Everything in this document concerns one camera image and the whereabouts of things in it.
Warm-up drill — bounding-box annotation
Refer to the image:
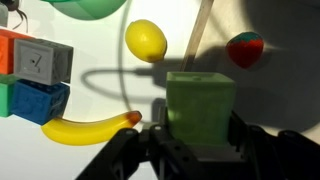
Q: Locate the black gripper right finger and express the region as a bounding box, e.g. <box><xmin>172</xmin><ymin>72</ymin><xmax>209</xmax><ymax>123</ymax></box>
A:
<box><xmin>199</xmin><ymin>110</ymin><xmax>320</xmax><ymax>180</ymax></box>

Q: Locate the orange block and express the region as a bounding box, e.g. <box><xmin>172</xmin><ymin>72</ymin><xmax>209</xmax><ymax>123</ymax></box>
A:
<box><xmin>0</xmin><ymin>28</ymin><xmax>35</xmax><ymax>75</ymax></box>

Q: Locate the grey block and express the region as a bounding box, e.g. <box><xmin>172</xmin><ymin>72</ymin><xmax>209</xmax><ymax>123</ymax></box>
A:
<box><xmin>12</xmin><ymin>37</ymin><xmax>75</xmax><ymax>87</ymax></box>

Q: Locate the light green block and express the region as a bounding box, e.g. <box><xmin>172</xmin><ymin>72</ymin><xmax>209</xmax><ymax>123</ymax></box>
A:
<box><xmin>165</xmin><ymin>71</ymin><xmax>238</xmax><ymax>148</ymax></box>

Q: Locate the yellow toy banana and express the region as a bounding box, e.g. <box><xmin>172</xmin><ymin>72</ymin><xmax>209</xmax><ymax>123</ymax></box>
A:
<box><xmin>40</xmin><ymin>110</ymin><xmax>143</xmax><ymax>147</ymax></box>

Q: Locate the red toy strawberry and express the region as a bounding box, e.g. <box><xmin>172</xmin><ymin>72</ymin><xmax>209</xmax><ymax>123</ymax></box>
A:
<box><xmin>225</xmin><ymin>31</ymin><xmax>265</xmax><ymax>70</ymax></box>

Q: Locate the wooden tray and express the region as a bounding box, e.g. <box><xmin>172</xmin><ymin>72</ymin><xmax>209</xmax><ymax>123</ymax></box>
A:
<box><xmin>179</xmin><ymin>0</ymin><xmax>215</xmax><ymax>73</ymax></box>

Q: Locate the blue block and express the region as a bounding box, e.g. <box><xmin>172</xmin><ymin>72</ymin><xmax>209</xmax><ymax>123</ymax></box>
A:
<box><xmin>11</xmin><ymin>78</ymin><xmax>71</xmax><ymax>127</ymax></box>

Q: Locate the yellow toy lemon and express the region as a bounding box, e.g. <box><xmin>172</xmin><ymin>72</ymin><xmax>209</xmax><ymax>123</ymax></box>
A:
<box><xmin>124</xmin><ymin>18</ymin><xmax>169</xmax><ymax>64</ymax></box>

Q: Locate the white box with black print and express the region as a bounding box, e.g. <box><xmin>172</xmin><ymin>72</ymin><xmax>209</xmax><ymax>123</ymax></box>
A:
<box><xmin>0</xmin><ymin>0</ymin><xmax>29</xmax><ymax>33</ymax></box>

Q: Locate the green plastic bowl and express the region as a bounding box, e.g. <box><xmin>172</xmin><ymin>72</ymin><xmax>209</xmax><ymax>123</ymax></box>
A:
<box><xmin>41</xmin><ymin>0</ymin><xmax>128</xmax><ymax>22</ymax></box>

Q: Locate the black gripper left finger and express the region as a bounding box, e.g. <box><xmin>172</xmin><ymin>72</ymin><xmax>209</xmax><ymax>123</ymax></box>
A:
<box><xmin>75</xmin><ymin>105</ymin><xmax>201</xmax><ymax>180</ymax></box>

